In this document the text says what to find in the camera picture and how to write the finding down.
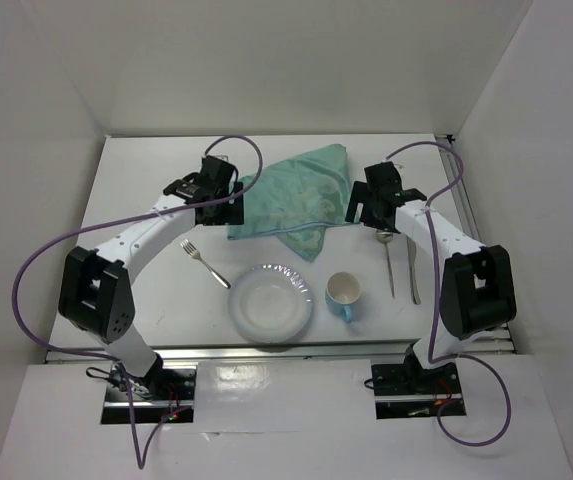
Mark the aluminium front rail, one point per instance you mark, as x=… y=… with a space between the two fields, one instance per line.
x=498 y=343

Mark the silver fork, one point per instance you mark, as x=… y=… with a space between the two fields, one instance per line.
x=195 y=254

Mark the white ceramic plate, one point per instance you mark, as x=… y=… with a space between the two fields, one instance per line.
x=270 y=303

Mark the teal patterned cloth placemat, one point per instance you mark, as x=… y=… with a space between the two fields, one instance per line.
x=297 y=199

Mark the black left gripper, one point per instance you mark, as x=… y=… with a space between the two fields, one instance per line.
x=231 y=214

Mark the light blue mug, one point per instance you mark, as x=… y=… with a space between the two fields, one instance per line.
x=343 y=291

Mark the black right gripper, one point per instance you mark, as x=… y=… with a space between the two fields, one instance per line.
x=361 y=194

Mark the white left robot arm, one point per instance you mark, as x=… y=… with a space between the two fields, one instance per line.
x=96 y=292

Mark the silver table knife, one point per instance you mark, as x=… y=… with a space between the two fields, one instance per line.
x=411 y=254

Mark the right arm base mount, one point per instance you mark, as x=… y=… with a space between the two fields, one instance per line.
x=407 y=391

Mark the silver spoon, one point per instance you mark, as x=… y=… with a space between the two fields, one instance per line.
x=385 y=238

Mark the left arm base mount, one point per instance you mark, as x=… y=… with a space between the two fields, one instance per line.
x=174 y=399

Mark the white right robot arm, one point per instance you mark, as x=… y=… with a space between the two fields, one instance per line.
x=475 y=285

